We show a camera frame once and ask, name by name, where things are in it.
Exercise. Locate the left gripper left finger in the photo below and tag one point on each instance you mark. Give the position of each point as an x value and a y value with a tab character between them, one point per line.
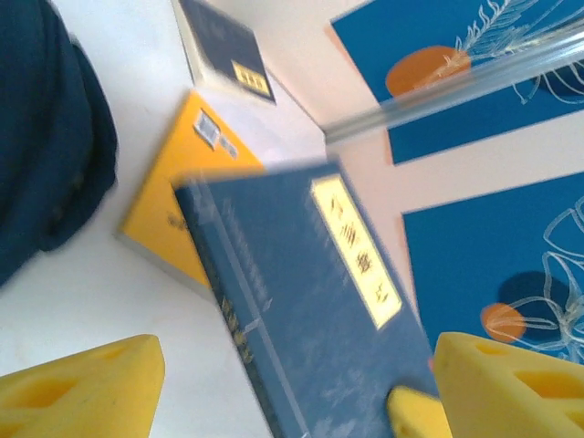
68	401

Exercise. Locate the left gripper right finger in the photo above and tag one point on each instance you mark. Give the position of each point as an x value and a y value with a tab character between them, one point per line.
502	392

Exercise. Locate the navy book long yellow label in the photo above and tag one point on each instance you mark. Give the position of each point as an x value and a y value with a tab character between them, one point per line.
310	296

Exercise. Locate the yellow paperback book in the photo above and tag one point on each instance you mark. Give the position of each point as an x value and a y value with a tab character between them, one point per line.
182	182

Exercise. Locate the navy blue backpack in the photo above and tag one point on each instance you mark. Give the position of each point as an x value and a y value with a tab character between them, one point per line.
45	137

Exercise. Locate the navy book small yellow label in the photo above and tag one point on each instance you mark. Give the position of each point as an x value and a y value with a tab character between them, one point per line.
223	41

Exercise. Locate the blue leaf print wall panel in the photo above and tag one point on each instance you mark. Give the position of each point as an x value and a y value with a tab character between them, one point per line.
456	255
456	132

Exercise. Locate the aluminium corner post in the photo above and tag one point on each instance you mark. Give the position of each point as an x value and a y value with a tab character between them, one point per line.
433	96

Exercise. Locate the blue fern print wall panel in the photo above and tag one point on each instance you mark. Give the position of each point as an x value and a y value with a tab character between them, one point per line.
410	36

